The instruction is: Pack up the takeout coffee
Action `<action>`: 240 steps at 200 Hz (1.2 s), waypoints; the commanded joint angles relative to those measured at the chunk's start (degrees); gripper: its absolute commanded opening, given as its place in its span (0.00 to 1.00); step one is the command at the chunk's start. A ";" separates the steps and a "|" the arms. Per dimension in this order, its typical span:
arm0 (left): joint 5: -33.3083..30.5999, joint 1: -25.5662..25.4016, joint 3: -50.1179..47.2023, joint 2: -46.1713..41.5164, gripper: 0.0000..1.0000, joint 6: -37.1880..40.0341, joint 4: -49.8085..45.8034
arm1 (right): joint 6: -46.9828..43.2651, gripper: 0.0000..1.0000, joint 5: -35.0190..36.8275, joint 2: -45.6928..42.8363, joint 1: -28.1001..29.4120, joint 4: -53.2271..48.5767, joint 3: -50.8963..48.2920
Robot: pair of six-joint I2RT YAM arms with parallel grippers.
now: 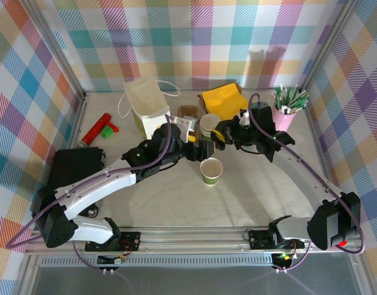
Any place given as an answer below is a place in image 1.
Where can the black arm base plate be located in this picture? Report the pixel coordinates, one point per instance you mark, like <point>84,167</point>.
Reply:
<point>131,241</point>
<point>259,239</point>

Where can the green white wrapped straw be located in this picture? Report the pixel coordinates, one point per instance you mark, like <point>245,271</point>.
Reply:
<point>302,99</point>
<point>277,96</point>
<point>291,109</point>
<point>285,96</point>
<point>295,94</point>

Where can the yellow napkins in tray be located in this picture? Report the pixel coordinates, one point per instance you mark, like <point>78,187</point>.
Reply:
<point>202,103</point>

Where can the black flat box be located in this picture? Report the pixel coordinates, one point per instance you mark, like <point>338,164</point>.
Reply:
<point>71,166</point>

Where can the aluminium frame post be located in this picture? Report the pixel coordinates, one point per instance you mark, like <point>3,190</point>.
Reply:
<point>326,46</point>
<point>56,52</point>

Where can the stack of paper cups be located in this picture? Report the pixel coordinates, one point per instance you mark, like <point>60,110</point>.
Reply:
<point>209,123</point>

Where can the green white paper cup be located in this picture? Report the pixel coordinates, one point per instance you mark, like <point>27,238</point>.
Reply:
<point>211,172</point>

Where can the white paper takeout bag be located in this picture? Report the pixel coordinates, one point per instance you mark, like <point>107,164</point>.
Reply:
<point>145,98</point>

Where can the pink straw holder cup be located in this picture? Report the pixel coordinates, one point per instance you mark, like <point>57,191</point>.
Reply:
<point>283,121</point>

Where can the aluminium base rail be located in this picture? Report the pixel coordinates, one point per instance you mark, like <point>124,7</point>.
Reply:
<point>191,239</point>

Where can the small circuit board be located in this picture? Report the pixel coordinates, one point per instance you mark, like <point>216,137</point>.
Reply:
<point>112,260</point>
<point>285,257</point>

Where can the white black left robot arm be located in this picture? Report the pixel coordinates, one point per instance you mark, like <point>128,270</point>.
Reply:
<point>93,190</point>

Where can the brown pulp cup carrier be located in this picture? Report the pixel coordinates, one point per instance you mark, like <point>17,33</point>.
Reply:
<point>188,111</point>

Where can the green toy block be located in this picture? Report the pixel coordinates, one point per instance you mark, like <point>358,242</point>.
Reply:
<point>107,132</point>

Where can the red toy block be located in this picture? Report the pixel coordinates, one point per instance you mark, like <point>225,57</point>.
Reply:
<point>113,126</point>

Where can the silver clamp knob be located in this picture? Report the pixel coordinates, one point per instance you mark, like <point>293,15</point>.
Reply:
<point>92,212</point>

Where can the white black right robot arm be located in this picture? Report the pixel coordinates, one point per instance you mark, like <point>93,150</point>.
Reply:
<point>299,175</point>

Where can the red star-print tube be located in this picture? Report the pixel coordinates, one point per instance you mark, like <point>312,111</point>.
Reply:
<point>97,127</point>

